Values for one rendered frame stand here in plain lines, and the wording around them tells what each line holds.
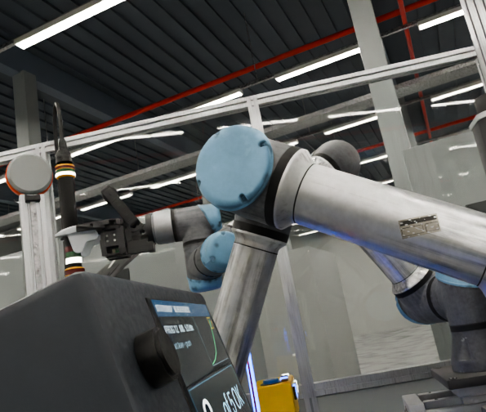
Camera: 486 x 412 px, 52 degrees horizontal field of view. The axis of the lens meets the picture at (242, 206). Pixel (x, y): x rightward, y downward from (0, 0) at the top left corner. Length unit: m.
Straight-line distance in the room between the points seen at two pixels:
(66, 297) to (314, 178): 0.46
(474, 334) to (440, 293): 0.12
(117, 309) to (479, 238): 0.45
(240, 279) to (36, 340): 0.58
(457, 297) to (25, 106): 7.45
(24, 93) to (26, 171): 6.35
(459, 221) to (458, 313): 0.63
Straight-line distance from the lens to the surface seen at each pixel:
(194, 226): 1.11
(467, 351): 1.25
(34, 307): 0.25
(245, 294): 0.80
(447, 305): 1.26
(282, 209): 0.65
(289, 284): 1.75
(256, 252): 0.80
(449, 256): 0.62
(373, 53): 5.79
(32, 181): 1.94
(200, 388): 0.34
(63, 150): 1.23
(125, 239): 1.13
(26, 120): 8.08
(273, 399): 1.28
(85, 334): 0.24
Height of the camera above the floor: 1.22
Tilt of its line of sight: 13 degrees up
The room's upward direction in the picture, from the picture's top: 10 degrees counter-clockwise
